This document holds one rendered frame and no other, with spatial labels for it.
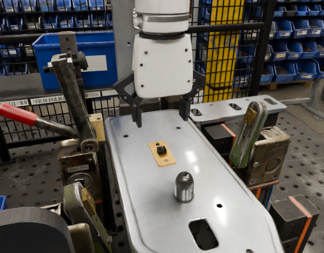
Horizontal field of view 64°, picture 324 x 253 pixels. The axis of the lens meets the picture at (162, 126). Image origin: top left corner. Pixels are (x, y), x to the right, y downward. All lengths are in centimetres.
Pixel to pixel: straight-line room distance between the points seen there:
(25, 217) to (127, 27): 58
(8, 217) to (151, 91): 30
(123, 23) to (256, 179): 48
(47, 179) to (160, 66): 70
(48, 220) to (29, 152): 99
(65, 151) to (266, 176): 41
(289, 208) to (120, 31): 54
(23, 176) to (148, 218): 71
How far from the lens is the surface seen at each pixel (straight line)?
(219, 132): 66
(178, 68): 44
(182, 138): 59
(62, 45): 72
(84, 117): 45
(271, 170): 60
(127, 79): 44
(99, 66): 80
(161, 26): 40
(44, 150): 117
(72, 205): 32
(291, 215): 48
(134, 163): 52
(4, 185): 106
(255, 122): 51
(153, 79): 43
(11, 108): 46
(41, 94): 82
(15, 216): 20
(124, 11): 70
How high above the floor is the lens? 132
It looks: 30 degrees down
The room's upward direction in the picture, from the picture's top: straight up
